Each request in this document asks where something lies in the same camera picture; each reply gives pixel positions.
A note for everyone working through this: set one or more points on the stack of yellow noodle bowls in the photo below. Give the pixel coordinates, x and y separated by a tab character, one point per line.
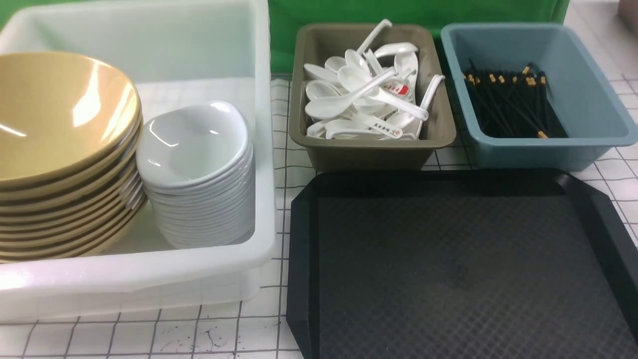
70	128

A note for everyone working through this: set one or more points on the white spoon with red label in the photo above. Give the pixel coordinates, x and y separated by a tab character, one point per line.
403	84

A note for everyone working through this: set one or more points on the stack of white dishes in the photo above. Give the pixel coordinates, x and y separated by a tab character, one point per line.
198	168

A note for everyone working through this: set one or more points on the olive spoon bin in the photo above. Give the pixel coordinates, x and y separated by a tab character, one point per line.
342	144

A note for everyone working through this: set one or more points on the white spoon top right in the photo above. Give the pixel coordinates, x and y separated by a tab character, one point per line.
394	49

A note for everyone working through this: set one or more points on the large white plastic tub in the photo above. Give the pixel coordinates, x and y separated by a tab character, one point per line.
142	272

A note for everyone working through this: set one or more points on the pile of black chopsticks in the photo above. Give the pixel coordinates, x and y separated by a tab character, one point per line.
513	104

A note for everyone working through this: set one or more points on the black serving tray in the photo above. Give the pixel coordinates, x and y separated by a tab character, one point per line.
472	264

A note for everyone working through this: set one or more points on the blue chopstick bin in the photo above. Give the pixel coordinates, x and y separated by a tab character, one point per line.
586	104

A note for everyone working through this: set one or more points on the white spoon long handle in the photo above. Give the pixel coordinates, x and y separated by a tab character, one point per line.
332	106

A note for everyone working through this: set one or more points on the white spoon printed handle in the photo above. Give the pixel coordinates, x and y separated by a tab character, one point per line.
377	125

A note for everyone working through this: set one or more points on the white spoon right handle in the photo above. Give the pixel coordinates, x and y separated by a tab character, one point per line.
427	100

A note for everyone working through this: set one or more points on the white spoon upright handle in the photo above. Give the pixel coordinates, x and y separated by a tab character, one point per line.
385	23

